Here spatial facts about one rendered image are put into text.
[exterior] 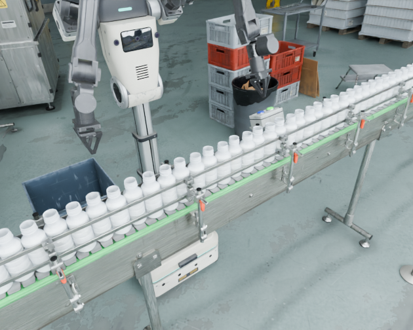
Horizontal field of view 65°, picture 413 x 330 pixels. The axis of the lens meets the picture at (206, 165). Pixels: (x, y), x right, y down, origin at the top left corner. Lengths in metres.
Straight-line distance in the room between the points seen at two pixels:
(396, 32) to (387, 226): 5.28
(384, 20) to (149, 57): 6.42
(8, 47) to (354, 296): 4.20
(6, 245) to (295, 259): 1.77
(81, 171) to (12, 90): 3.21
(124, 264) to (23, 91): 3.80
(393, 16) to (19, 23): 6.22
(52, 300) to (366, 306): 1.70
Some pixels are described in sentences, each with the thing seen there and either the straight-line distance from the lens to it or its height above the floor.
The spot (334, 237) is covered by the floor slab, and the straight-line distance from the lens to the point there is 2.52.
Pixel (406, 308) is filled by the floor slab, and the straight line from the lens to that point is 2.31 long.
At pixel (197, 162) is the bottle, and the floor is 1.15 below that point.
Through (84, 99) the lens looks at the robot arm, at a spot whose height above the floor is 1.41.
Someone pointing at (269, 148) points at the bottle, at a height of 1.07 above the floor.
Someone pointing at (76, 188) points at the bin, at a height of 0.82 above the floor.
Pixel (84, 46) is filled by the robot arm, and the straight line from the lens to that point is 1.01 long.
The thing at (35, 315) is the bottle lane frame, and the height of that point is 0.89.
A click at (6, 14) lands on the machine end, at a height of 1.18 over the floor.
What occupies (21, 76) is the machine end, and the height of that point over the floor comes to 0.50.
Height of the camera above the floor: 1.75
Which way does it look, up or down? 35 degrees down
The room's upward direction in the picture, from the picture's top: 2 degrees counter-clockwise
